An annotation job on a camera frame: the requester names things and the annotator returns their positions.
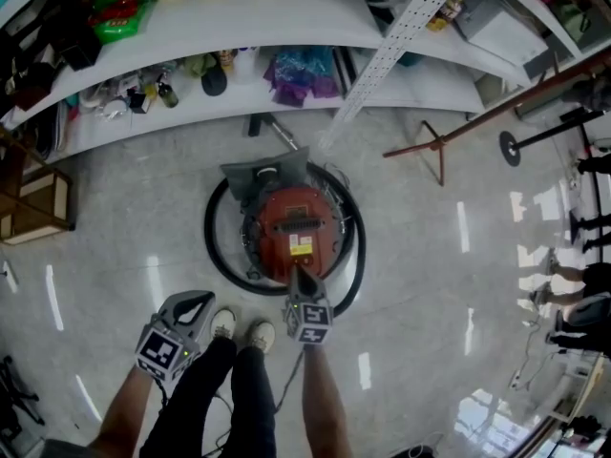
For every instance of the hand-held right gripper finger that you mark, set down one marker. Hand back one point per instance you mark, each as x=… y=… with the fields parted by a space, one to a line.
x=319 y=290
x=296 y=282

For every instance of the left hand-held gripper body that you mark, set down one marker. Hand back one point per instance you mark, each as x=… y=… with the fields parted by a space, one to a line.
x=160 y=351

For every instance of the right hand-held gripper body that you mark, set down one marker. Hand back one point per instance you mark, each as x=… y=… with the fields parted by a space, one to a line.
x=309 y=322

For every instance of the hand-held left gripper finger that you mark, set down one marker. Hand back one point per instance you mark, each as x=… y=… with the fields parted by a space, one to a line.
x=208 y=322
x=195 y=296

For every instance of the red vacuum cleaner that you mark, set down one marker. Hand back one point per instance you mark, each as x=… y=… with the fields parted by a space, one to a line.
x=286 y=217

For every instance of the person's right forearm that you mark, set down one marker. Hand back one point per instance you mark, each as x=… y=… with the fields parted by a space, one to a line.
x=324 y=399

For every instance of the person's left forearm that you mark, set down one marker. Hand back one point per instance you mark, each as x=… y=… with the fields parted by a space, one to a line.
x=126 y=413

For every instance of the metal vacuum wand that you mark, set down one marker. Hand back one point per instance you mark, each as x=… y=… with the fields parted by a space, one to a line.
x=281 y=131

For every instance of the white power strip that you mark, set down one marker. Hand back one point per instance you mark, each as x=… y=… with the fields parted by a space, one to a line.
x=515 y=380

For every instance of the person's left white shoe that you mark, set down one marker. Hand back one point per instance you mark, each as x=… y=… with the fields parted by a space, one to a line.
x=223 y=322

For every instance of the person's white shoe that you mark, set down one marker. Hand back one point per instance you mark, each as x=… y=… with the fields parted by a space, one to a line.
x=261 y=336
x=223 y=322

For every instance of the person's right white shoe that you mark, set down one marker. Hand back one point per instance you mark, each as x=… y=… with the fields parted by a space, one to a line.
x=261 y=336

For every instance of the person's black trousers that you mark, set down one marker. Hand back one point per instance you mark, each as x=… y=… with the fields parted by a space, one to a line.
x=224 y=399

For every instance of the grey cloth dust bag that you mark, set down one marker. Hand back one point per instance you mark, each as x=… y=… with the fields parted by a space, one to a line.
x=248 y=174

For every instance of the person's grey shirt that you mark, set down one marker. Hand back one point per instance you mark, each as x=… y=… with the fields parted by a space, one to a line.
x=67 y=449

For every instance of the black tripod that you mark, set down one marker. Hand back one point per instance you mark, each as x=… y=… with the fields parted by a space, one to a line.
x=14 y=394

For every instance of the wooden crate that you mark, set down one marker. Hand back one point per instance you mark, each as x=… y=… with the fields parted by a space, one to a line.
x=38 y=208

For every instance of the small black box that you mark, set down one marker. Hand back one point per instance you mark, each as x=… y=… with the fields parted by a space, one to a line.
x=139 y=103

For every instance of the dark glass bottle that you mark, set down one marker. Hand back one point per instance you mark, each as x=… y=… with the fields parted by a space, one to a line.
x=168 y=94

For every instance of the purple and teal glitter bag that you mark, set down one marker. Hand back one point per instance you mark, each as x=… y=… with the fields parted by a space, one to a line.
x=301 y=77

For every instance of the black cap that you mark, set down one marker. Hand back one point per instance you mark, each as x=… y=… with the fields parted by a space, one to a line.
x=214 y=81

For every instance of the white plastic bottle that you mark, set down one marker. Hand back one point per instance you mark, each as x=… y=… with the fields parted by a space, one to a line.
x=246 y=65

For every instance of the red-brown pole stand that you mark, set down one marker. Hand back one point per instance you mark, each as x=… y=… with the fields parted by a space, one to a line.
x=477 y=124

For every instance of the green cloth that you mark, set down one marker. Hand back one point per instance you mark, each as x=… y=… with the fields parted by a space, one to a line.
x=198 y=65

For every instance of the brown small bottle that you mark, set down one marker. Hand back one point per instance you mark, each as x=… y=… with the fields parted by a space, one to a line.
x=227 y=60

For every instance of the black round-base stand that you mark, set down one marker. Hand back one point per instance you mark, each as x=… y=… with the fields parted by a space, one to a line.
x=510 y=148

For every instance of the white shelf unit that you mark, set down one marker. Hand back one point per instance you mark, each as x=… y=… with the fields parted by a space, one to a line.
x=267 y=17

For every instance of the green and red snack packet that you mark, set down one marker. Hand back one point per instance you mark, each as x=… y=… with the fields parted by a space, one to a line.
x=119 y=17

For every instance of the yellow drink bottle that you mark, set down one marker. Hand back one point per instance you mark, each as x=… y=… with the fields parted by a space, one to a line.
x=446 y=12

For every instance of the white appliance box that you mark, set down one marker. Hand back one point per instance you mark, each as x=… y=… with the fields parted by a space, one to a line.
x=501 y=31

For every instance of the green bag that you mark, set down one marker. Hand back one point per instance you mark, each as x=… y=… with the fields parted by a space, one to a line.
x=570 y=17

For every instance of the white perforated shelf post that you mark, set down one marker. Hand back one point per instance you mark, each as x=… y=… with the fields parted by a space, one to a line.
x=382 y=55

